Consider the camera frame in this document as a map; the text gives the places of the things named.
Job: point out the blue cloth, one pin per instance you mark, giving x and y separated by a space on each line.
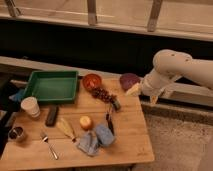
100 136

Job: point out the yellow apple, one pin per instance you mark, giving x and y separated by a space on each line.
86 123

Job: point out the green plastic tray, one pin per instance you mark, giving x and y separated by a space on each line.
52 87

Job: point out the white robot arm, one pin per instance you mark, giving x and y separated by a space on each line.
168 67

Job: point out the wooden table board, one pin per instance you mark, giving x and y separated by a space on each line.
132 144

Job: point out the blue object at left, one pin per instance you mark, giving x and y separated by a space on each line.
17 97

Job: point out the black remote control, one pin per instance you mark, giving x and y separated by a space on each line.
52 115

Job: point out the red bowl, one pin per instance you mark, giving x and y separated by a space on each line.
91 81

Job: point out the white paper cup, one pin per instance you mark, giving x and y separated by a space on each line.
30 106

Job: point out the silver metal fork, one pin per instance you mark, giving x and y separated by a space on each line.
45 139

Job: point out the small metal cup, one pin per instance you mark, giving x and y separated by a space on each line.
17 134

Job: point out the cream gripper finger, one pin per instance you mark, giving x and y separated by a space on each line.
135 90
153 100

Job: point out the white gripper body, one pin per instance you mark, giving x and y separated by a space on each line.
154 83

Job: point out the bunch of dark grapes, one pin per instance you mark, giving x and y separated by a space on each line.
106 97

